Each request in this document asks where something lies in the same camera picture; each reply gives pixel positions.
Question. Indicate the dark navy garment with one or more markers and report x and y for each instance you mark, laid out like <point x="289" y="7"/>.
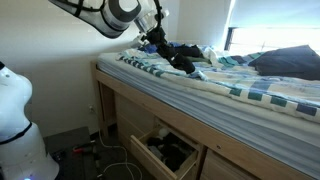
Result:
<point x="190" y="50"/>

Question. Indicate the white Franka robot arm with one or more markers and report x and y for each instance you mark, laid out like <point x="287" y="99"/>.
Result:
<point x="13" y="100"/>

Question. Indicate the closed wooden drawer front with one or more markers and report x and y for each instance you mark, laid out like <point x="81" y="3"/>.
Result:
<point x="133" y="116"/>
<point x="226" y="168"/>

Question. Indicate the grey-blue sheeted mattress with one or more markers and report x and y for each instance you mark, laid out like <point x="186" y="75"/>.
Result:
<point x="216" y="116"/>

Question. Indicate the light patterned sock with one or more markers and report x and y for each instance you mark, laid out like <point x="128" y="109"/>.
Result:
<point x="163" y="131"/>

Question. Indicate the wooden bed frame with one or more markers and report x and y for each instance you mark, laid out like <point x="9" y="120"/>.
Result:
<point x="213" y="143"/>

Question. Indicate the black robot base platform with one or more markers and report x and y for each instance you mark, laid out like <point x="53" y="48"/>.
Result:
<point x="66" y="136"/>

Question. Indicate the open wooden drawer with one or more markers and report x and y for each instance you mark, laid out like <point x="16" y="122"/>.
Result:
<point x="150" y="163"/>

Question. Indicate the dark pillow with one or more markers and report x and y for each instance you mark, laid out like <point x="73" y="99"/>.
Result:
<point x="286" y="63"/>

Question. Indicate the bright window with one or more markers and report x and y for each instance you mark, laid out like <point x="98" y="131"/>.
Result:
<point x="266" y="40"/>

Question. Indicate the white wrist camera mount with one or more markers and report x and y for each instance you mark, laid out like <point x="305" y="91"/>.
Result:
<point x="138" y="40"/>

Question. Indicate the white wall outlet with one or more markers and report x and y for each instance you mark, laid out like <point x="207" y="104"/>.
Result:
<point x="91" y="109"/>

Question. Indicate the red black clamp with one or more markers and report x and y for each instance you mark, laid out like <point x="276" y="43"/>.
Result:
<point x="85" y="148"/>

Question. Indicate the black socks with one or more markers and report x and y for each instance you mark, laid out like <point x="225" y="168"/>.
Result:
<point x="180" y="61"/>

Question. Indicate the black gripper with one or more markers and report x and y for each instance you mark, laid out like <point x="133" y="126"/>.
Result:
<point x="156" y="36"/>

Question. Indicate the black clothing pile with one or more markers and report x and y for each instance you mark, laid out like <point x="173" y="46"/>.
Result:
<point x="173" y="156"/>

